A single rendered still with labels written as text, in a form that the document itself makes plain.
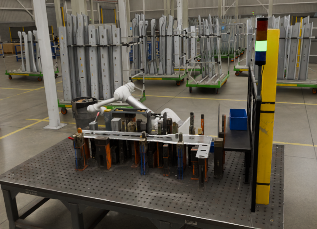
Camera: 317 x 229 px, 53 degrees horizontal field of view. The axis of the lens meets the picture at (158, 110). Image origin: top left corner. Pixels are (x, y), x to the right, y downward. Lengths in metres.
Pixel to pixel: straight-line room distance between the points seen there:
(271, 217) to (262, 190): 0.22
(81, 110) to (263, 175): 4.05
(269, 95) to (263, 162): 0.51
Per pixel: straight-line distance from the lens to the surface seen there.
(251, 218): 2.50
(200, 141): 2.97
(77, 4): 10.66
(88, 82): 8.07
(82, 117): 5.99
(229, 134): 3.08
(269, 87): 2.34
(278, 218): 2.54
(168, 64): 10.78
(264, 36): 2.15
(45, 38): 6.72
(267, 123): 2.40
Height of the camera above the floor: 2.08
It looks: 16 degrees down
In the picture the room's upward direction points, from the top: 2 degrees counter-clockwise
